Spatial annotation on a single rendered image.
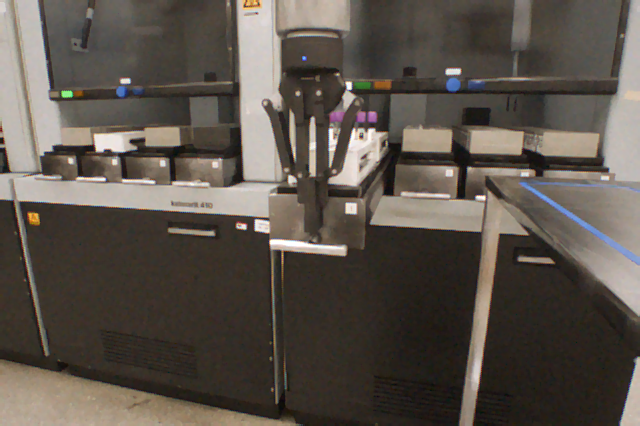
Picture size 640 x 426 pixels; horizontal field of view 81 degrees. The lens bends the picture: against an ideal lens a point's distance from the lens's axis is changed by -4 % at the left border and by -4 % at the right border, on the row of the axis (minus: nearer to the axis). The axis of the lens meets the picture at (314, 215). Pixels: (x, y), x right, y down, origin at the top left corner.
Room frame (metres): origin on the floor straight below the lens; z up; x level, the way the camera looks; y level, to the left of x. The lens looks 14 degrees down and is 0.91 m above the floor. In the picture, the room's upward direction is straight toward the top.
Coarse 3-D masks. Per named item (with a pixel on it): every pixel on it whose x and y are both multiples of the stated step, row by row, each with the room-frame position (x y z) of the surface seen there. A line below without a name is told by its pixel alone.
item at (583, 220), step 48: (528, 192) 0.48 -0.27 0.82; (576, 192) 0.48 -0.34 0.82; (624, 192) 0.48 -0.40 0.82; (480, 240) 0.62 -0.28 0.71; (576, 240) 0.28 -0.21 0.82; (624, 240) 0.28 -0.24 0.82; (480, 288) 0.61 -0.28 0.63; (624, 288) 0.20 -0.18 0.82; (480, 336) 0.60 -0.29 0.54; (624, 336) 0.17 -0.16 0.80
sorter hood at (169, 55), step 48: (48, 0) 1.18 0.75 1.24; (96, 0) 1.14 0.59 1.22; (144, 0) 1.10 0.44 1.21; (192, 0) 1.07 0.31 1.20; (48, 48) 1.19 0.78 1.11; (96, 48) 1.14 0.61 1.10; (144, 48) 1.11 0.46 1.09; (192, 48) 1.07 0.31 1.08; (96, 96) 1.13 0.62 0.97; (144, 96) 1.10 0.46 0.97; (192, 96) 1.06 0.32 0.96
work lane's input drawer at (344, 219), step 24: (384, 168) 0.81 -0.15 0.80; (288, 192) 0.53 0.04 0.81; (336, 192) 0.51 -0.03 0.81; (360, 192) 0.53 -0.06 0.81; (288, 216) 0.53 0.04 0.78; (336, 216) 0.51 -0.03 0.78; (360, 216) 0.50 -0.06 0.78; (288, 240) 0.49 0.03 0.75; (312, 240) 0.49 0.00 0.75; (336, 240) 0.51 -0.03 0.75; (360, 240) 0.50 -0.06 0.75
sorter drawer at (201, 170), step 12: (180, 156) 1.00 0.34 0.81; (192, 156) 0.99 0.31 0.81; (204, 156) 0.99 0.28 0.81; (216, 156) 0.98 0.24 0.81; (228, 156) 1.03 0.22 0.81; (240, 156) 1.07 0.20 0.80; (180, 168) 1.00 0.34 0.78; (192, 168) 0.99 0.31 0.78; (204, 168) 0.98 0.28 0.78; (216, 168) 0.97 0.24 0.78; (228, 168) 1.00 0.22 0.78; (240, 168) 1.07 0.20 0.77; (180, 180) 1.00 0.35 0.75; (192, 180) 0.99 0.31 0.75; (204, 180) 0.98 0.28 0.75; (216, 180) 0.97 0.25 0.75
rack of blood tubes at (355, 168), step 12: (312, 144) 0.66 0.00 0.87; (360, 144) 0.66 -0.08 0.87; (372, 144) 0.73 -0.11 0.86; (312, 156) 0.55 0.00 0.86; (348, 156) 0.54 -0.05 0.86; (360, 156) 0.58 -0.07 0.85; (312, 168) 0.55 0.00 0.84; (348, 168) 0.54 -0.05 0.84; (360, 168) 0.75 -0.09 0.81; (372, 168) 0.74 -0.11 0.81; (288, 180) 0.57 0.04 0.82; (336, 180) 0.54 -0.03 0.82; (348, 180) 0.54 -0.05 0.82
